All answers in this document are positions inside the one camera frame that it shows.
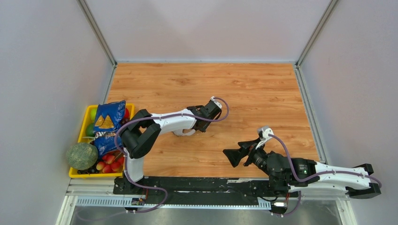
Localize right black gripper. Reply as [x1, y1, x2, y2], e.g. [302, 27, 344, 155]
[222, 138, 279, 183]

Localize large metal keyring with clips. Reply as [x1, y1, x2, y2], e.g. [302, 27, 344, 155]
[172, 129, 196, 136]

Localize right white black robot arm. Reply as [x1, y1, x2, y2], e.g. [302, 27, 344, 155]
[222, 138, 381, 199]

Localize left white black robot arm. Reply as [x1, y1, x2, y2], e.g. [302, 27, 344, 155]
[114, 97, 222, 194]

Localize blue chips bag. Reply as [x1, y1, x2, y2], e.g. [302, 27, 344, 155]
[93, 100, 126, 157]

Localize red fruit pile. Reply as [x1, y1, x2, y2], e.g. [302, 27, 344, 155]
[95, 108, 130, 173]

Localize green apple upper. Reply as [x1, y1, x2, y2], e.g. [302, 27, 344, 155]
[90, 108, 97, 122]

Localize green apple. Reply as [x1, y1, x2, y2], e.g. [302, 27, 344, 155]
[90, 108, 97, 122]
[85, 123, 95, 137]

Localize green apple lower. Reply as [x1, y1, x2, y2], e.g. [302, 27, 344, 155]
[85, 123, 95, 137]

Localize green netted melon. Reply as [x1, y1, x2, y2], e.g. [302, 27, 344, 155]
[66, 142, 98, 170]

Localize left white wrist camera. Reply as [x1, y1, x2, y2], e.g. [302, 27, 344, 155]
[210, 96, 222, 109]

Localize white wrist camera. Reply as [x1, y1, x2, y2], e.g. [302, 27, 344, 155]
[256, 125, 274, 149]
[210, 96, 222, 109]

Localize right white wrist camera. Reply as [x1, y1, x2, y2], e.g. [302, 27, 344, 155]
[256, 125, 274, 149]

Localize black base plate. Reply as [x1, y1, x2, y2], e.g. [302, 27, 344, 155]
[113, 176, 287, 206]

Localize aluminium frame rail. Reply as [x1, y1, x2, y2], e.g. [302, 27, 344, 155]
[67, 179, 350, 210]

